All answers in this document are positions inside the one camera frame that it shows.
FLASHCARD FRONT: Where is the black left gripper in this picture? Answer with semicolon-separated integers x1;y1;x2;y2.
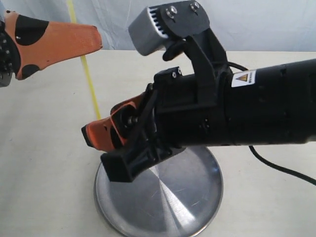
0;9;103;87

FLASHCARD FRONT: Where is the round stainless steel plate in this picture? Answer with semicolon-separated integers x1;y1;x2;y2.
94;146;224;237

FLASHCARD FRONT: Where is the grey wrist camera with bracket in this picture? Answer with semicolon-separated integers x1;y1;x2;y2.
128;0;228;106

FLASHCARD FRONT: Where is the white backdrop cloth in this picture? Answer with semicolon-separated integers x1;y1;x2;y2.
0;0;316;52

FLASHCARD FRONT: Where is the thin yellow stick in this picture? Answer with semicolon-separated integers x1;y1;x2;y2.
66;0;101;119

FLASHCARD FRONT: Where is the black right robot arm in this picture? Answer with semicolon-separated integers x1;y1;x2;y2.
81;59;316;183

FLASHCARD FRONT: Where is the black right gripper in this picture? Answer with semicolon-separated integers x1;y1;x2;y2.
81;66;232;183

